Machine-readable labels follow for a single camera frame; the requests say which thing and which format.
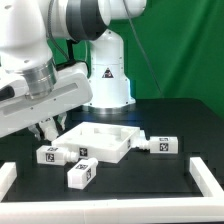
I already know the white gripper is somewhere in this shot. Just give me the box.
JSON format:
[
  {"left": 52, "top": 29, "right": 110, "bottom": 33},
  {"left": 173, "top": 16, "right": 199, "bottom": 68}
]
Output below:
[{"left": 0, "top": 62, "right": 92, "bottom": 141}]

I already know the white square table top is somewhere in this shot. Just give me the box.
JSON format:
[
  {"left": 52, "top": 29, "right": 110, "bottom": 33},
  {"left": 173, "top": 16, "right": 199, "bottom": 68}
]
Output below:
[{"left": 52, "top": 122, "right": 141, "bottom": 163}]

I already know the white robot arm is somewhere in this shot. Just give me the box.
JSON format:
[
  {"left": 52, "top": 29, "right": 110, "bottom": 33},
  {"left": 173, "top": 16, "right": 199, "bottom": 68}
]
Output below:
[{"left": 0, "top": 0, "right": 147, "bottom": 140}]

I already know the white U-shaped obstacle fence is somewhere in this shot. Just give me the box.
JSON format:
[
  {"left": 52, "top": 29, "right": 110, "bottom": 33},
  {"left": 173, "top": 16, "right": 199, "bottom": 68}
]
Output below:
[{"left": 0, "top": 157, "right": 224, "bottom": 224}]

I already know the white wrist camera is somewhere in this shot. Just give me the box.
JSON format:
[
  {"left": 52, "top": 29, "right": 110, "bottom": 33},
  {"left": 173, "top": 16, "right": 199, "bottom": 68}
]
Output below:
[{"left": 0, "top": 76, "right": 29, "bottom": 102}]

